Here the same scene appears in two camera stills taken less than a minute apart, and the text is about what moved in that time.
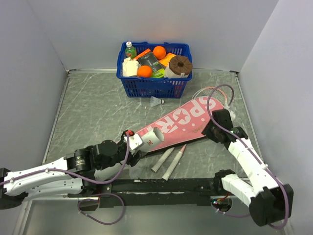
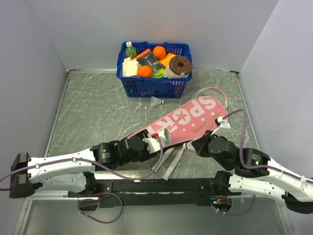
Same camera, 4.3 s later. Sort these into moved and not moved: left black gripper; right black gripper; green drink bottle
Moved: right black gripper
Not moved: green drink bottle; left black gripper
